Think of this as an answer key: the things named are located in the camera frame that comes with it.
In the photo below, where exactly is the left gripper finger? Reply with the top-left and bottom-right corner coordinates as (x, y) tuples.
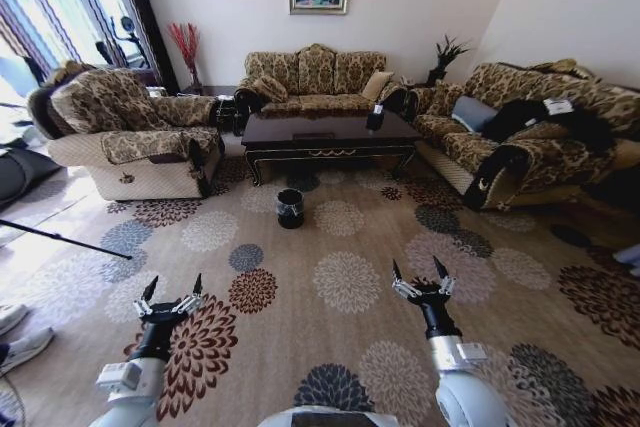
(133, 274), (161, 319)
(174, 272), (207, 316)

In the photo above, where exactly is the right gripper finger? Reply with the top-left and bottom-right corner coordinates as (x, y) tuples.
(432, 254), (458, 296)
(390, 258), (422, 299)

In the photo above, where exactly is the black round trash bin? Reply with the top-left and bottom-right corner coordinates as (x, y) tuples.
(275, 188), (307, 230)

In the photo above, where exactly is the floral patterned carpet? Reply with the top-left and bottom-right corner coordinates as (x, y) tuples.
(0, 155), (640, 427)

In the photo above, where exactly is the black tripod leg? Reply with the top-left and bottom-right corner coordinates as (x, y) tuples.
(0, 218), (134, 261)

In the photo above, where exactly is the person's white shoe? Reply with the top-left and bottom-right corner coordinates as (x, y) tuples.
(0, 303), (29, 337)
(0, 326), (56, 377)

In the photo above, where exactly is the patterned armchair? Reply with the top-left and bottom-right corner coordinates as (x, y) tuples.
(26, 63), (227, 202)

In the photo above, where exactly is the white robot front shell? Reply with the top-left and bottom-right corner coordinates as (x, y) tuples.
(256, 407), (402, 427)

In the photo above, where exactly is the patterned long sofa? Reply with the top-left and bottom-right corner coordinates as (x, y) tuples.
(410, 58), (640, 213)

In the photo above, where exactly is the small black box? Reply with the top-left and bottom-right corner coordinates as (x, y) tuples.
(365, 103), (386, 131)

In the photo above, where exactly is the dark wooden coffee table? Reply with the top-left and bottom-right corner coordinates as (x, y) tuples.
(240, 109), (424, 188)

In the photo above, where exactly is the grey cushion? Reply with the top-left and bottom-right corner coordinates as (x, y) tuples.
(450, 94), (500, 134)

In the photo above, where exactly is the large black bag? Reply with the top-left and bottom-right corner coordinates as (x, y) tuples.
(0, 145), (65, 209)

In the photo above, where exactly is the patterned brown cushion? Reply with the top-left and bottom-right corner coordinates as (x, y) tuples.
(251, 75), (290, 104)
(425, 78), (464, 119)

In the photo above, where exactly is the black side table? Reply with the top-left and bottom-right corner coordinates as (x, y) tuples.
(214, 94), (247, 137)

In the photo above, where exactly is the plain tan cushion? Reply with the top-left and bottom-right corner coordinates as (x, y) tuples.
(360, 70), (396, 100)

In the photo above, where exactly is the black garment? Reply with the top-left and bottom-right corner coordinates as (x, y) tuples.
(481, 98), (620, 154)

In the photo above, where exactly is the white paper tag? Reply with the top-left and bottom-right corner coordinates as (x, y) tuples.
(543, 97), (574, 116)

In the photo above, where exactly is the patterned three-seat sofa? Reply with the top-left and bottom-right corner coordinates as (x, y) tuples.
(233, 42), (409, 121)

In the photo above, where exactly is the dark potted plant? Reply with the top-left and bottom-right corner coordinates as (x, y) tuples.
(426, 35), (472, 87)

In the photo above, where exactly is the red branch decoration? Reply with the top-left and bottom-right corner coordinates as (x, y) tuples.
(166, 21), (203, 94)

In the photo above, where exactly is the black exercise machine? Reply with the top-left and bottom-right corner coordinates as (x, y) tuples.
(94, 15), (152, 71)

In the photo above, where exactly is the striped curtain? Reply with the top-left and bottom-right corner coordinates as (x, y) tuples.
(0, 0), (180, 94)

